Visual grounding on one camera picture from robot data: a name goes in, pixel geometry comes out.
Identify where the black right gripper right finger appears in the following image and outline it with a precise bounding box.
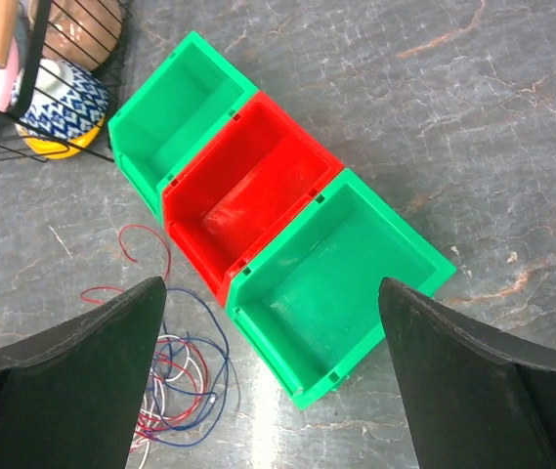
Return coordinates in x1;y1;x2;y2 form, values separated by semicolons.
378;277;556;468

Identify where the near green plastic bin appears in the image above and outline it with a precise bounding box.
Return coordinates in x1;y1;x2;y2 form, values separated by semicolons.
226;169;456;409

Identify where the brown ceramic bowl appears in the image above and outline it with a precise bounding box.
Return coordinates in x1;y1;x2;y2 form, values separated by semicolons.
42;0;123;71

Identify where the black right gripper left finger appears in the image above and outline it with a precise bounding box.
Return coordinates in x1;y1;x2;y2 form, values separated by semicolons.
0;277;166;468

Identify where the black wire basket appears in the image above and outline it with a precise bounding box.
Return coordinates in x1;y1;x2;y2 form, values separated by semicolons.
0;1;131;162

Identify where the white wire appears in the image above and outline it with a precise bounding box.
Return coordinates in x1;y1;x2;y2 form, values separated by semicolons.
128;334;210;468

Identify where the yellow bowl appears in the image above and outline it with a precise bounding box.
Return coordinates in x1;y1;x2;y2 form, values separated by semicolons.
15;120;104;160

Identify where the blue patterned bowl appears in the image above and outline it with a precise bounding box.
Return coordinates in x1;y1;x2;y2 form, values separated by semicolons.
16;59;109;141

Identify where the far green plastic bin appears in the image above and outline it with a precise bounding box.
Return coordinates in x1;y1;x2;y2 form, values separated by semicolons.
107;31;258;223

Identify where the red plastic bin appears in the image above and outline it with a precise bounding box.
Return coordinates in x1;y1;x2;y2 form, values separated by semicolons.
162;92;344;305

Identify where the green plastic bin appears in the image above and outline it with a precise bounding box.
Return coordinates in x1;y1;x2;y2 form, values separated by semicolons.
226;169;456;409
107;31;258;223

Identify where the red wire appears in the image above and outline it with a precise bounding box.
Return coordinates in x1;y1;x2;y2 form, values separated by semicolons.
80;224;209;444

